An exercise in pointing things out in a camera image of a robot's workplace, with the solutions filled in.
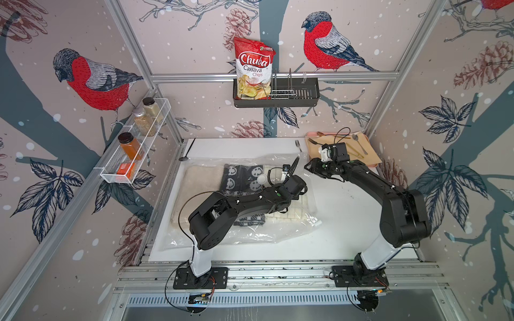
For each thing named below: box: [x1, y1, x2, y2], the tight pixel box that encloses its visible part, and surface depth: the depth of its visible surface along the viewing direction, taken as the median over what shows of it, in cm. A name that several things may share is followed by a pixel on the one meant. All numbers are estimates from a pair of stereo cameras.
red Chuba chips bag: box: [234, 36, 277, 101], surface depth 81 cm
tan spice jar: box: [132, 107, 156, 137], surface depth 77 cm
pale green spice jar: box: [141, 96, 164, 123], surface depth 82 cm
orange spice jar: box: [117, 131, 145, 162], surface depth 69 cm
